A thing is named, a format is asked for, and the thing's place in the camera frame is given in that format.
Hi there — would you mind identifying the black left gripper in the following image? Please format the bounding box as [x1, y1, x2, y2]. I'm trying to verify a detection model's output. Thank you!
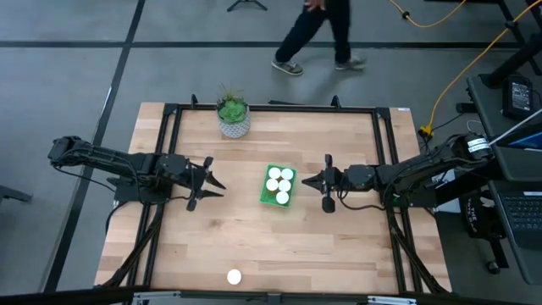
[184, 157, 227, 212]

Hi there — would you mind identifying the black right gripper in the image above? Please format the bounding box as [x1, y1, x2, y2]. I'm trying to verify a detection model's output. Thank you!
[301, 153, 348, 214]

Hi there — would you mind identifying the green plastic basket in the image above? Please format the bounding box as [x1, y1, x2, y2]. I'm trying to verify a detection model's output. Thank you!
[258, 164, 298, 210]

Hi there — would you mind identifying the succulent in white patterned pot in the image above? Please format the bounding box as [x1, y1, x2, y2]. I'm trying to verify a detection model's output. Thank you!
[215, 82, 252, 140]

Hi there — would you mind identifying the person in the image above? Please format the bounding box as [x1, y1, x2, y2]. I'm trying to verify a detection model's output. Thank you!
[270, 0, 368, 77]

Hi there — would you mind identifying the black rig beam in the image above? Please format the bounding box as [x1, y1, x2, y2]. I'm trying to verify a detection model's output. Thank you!
[0, 286, 542, 305]

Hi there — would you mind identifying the black tripod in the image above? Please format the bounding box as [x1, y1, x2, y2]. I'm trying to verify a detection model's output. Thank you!
[226, 0, 268, 13]

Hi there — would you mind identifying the dark grey desk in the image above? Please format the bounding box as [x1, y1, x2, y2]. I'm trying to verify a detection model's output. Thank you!
[467, 74, 542, 286]

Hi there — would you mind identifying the dark grey furniture leg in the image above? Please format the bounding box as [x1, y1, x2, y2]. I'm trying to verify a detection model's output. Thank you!
[0, 184, 34, 205]

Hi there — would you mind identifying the black laptop keyboard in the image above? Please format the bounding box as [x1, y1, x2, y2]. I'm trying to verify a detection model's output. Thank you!
[499, 189, 542, 252]

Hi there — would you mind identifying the dark laptop blue screen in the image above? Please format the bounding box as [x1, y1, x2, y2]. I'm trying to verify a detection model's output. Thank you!
[495, 120, 542, 153]

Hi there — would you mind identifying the black power adapter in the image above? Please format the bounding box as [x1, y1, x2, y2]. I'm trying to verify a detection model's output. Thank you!
[502, 75, 534, 120]

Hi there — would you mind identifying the black stand leg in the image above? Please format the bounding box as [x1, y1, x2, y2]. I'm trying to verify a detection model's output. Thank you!
[482, 0, 542, 90]

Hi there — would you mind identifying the black aluminium table frame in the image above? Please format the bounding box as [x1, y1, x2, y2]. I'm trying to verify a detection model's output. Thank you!
[95, 93, 452, 297]

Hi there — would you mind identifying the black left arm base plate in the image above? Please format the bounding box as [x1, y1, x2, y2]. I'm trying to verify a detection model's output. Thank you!
[113, 175, 175, 203]

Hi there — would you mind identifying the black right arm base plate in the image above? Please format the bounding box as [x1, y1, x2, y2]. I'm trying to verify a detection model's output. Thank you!
[377, 177, 438, 208]

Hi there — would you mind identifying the yellow hanging power cord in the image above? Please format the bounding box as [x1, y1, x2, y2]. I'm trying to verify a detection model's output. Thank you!
[418, 0, 542, 139]

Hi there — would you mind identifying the yellow cable black connector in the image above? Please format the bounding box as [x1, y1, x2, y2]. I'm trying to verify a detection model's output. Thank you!
[387, 0, 467, 29]

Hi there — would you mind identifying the white cable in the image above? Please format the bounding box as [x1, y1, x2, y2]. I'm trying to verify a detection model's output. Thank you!
[489, 108, 542, 146]

